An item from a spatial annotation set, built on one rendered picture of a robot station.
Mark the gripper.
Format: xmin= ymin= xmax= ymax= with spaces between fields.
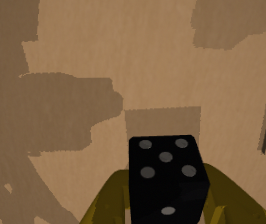
xmin=79 ymin=163 xmax=266 ymax=224

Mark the black die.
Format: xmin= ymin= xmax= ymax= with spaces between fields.
xmin=128 ymin=135 xmax=210 ymax=224

